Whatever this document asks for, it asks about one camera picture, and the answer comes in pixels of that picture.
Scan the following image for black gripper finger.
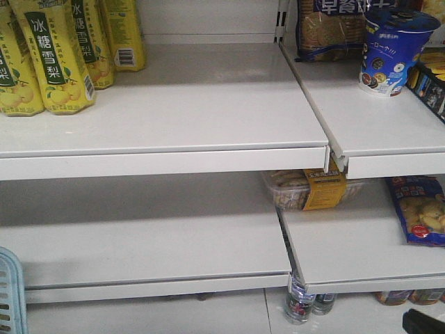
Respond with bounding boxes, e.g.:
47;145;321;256
403;308;444;334

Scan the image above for light blue plastic basket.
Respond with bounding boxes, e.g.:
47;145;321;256
1;247;29;334

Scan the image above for orange blue drink can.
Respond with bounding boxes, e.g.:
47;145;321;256
409;288;444;305
375;290;412;306

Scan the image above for clear water bottle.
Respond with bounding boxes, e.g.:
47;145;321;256
311;294;337;315
284;272;316;324

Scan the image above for blue cookie bag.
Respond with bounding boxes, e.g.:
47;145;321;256
385;175;444;247

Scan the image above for clear biscuit tray yellow band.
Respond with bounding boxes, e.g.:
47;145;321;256
261;170;368;211

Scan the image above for black yellow snack box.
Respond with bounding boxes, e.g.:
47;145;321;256
406;48;444;123

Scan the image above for white shelf unit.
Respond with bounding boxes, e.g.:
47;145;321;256
1;1;444;333

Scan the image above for blue cookie cup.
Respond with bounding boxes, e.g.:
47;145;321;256
359;7;441;97

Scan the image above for breakfast biscuit bag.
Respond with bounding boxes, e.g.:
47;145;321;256
296;0;398;62

